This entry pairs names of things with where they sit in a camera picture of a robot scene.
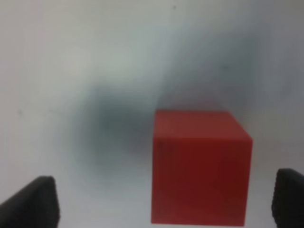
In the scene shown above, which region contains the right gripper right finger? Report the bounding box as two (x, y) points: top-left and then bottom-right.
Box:
(271, 168), (304, 228)

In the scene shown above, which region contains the red block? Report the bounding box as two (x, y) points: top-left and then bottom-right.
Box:
(151, 110), (253, 226)

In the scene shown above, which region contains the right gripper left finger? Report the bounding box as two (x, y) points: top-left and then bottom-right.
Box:
(0, 176), (60, 228)

